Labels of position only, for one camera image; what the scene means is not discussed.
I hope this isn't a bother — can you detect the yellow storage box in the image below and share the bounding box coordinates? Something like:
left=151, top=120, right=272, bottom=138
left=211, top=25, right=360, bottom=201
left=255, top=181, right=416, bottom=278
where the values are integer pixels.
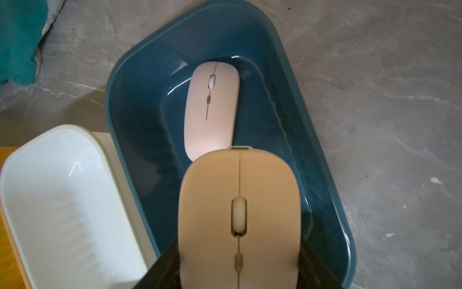
left=0, top=205, right=31, bottom=289

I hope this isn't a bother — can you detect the green rubber glove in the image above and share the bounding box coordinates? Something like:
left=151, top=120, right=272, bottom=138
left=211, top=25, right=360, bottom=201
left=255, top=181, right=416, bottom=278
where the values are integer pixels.
left=1, top=0, right=64, bottom=85

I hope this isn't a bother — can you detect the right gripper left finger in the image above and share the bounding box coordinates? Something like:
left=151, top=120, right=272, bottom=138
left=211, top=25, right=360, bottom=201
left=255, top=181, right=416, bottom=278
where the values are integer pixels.
left=134, top=238, right=180, bottom=289

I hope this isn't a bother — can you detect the teal storage box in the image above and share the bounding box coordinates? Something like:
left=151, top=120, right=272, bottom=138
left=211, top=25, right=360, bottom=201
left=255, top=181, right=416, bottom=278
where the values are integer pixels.
left=105, top=1, right=357, bottom=289

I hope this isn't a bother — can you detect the pink mouse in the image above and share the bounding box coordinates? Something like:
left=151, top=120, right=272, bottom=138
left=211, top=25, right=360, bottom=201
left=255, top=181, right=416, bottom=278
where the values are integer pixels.
left=178, top=148, right=302, bottom=289
left=184, top=61, right=240, bottom=161

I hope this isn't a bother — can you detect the white storage box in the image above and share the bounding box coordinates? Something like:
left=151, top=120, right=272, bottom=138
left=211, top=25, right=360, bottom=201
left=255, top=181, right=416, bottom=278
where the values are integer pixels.
left=1, top=125, right=156, bottom=289

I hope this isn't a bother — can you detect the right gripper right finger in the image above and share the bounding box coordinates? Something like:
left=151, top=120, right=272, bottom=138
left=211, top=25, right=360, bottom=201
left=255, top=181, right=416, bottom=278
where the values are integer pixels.
left=298, top=238, right=343, bottom=289

